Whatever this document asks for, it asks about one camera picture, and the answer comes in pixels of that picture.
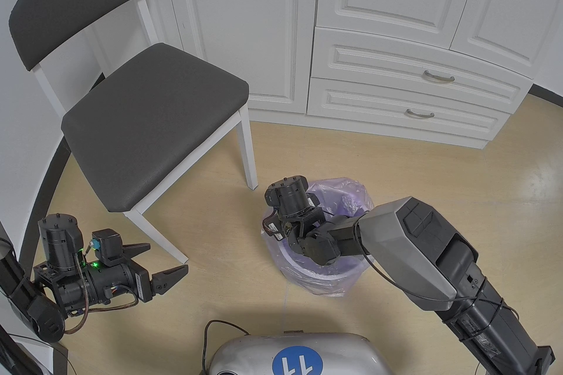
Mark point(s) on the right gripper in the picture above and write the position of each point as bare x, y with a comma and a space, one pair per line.
275, 229

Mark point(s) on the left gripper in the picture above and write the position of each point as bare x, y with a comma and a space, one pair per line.
114, 281

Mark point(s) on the purple plastic bag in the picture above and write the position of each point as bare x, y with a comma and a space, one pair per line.
338, 193

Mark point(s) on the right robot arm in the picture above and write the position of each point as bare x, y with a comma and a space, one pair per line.
418, 241

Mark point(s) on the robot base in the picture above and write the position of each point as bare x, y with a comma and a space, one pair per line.
264, 355

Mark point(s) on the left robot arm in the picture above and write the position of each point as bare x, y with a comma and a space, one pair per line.
61, 241

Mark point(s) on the white trash bin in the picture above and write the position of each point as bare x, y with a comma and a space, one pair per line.
316, 276

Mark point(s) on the white chair with grey cushions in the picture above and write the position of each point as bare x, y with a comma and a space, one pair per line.
154, 100

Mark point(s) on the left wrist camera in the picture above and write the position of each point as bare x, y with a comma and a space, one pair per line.
107, 243

